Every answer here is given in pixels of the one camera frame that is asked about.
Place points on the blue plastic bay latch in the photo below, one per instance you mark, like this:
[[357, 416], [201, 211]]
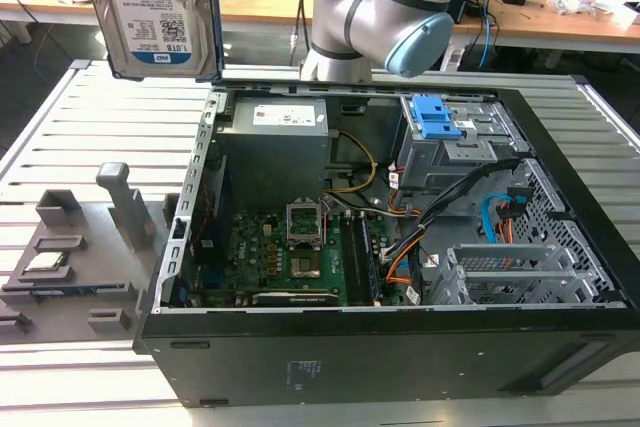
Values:
[[432, 119]]

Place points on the black RAM stick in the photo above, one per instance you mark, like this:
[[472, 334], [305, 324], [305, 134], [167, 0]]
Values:
[[356, 262], [371, 267]]

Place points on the CPU socket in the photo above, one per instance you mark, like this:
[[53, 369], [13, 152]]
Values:
[[305, 222]]

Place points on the grey power supply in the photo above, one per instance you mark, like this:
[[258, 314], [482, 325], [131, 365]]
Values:
[[270, 157]]

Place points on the hard disk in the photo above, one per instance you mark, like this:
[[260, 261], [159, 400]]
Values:
[[150, 12]]

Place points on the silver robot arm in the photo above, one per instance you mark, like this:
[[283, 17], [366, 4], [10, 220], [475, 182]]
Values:
[[350, 12]]

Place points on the black PC case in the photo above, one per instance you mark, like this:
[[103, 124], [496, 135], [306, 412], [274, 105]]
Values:
[[350, 362]]

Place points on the grey parts rack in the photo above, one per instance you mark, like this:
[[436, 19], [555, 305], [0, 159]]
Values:
[[100, 267]]

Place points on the green motherboard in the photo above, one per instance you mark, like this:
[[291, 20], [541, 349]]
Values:
[[255, 252]]

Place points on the grey metal drive cage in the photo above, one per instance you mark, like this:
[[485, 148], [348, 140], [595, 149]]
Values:
[[505, 277]]

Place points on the silver CPU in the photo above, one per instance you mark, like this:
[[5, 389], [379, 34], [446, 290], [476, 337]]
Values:
[[42, 262]]

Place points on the grey metal disk bay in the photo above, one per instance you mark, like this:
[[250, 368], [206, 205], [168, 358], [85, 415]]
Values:
[[430, 162]]

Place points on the black graphics card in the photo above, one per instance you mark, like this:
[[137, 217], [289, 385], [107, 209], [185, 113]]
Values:
[[295, 298]]

